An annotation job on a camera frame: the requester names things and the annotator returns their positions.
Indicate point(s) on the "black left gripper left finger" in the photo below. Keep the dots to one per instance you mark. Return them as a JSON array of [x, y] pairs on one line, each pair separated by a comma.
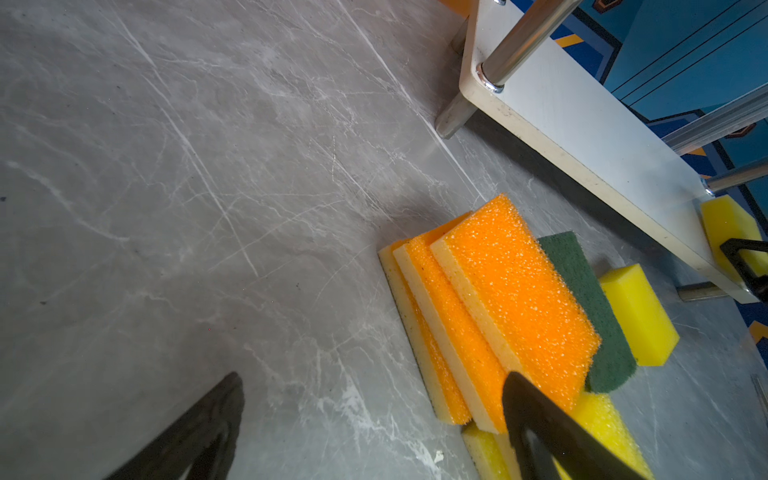
[[201, 444]]

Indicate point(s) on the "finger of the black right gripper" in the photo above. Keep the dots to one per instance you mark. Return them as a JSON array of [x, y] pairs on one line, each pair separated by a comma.
[[732, 249]]

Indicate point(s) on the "white two-tier metal shelf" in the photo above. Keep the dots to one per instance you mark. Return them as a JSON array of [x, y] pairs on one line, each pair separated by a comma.
[[513, 72]]

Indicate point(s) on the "top orange scrub sponge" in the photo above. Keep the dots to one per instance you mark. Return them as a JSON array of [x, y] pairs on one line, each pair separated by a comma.
[[522, 306]]

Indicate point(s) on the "bottom orange scrub sponge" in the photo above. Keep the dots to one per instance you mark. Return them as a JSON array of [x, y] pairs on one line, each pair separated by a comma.
[[444, 394]]

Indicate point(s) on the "green scouring sponge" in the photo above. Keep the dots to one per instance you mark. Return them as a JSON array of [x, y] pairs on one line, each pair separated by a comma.
[[613, 364]]

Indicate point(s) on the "yellow foam sponge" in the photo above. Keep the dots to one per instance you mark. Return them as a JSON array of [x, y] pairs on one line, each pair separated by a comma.
[[646, 326], [724, 219]]

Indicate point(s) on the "large yellow coarse sponge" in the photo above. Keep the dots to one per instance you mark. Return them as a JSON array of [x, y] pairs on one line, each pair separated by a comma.
[[495, 458]]

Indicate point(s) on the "middle orange scrub sponge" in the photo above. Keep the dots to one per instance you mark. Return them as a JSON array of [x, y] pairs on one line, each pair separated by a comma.
[[472, 363]]

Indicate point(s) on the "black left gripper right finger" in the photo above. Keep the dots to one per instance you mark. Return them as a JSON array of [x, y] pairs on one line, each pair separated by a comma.
[[544, 436]]

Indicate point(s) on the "orange scrub sponge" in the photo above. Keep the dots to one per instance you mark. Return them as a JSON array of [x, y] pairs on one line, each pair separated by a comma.
[[444, 394], [472, 363], [522, 306]]

